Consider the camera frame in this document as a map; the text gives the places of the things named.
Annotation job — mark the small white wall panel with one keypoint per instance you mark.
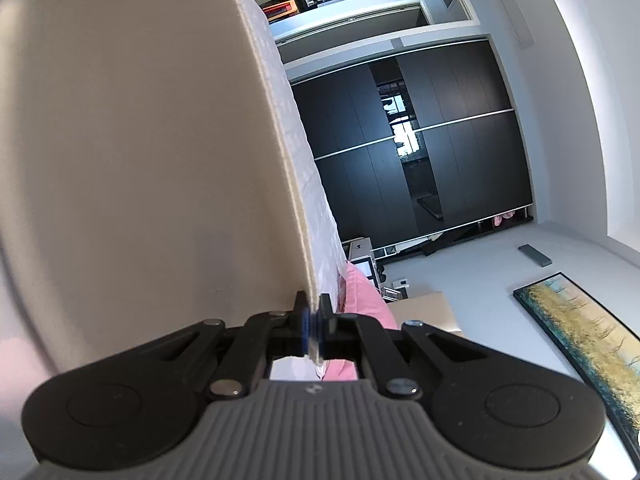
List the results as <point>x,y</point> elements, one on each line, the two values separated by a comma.
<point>400,282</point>

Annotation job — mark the white nightstand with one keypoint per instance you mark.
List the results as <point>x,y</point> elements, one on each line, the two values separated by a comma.
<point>360,250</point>

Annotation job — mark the bed with pink dotted sheet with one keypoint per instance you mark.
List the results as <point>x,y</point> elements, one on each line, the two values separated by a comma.
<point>305,170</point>

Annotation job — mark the landscape wall painting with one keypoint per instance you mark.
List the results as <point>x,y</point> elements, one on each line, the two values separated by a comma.
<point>585,330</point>

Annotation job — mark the orange box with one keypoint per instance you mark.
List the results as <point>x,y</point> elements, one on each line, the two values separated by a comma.
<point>280,7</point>

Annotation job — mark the black sliding wardrobe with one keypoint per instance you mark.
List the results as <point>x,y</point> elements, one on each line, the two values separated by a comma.
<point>475,110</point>

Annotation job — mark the beige garment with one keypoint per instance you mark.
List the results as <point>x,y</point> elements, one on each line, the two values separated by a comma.
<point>125,160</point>

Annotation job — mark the pink folded clothes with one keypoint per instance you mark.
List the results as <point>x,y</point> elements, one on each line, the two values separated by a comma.
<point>502,217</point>

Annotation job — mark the dark wall-mounted bar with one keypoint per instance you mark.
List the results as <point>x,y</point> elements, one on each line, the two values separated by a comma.
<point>535,255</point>

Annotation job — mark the pink pillow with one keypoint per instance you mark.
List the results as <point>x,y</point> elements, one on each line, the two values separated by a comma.
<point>362,295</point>

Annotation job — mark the beige padded headboard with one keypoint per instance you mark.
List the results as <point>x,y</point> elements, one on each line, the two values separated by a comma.
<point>430,310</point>

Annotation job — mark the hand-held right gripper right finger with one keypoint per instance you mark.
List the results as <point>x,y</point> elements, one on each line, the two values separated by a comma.
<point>326,329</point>

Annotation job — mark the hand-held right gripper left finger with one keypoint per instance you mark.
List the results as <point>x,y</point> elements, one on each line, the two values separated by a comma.
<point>303,330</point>

